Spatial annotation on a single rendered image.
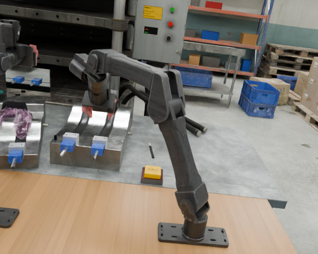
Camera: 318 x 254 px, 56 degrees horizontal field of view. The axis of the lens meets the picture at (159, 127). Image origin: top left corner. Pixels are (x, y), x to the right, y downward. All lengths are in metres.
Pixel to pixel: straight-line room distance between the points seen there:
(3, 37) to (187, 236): 0.75
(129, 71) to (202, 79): 4.03
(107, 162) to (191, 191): 0.43
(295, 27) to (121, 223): 7.47
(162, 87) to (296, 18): 7.40
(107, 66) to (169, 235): 0.51
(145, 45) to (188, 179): 1.20
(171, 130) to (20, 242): 0.48
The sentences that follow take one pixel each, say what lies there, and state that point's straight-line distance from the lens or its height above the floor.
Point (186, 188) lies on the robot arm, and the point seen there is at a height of 0.96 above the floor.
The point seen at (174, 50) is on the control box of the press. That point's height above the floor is 1.15.
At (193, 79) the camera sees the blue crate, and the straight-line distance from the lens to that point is 4.81.
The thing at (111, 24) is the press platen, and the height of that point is 1.27.
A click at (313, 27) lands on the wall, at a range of 8.21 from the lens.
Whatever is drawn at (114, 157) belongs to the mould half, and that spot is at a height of 0.86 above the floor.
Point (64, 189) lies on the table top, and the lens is 1.05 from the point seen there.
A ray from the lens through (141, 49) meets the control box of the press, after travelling 1.86.
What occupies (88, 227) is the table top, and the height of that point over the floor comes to 0.80.
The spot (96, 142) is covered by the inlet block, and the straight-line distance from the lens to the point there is 1.11.
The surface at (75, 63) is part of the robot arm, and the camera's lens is 0.97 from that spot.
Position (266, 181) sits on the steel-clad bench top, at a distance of 1.28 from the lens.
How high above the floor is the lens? 1.40
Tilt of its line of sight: 22 degrees down
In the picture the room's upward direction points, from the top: 8 degrees clockwise
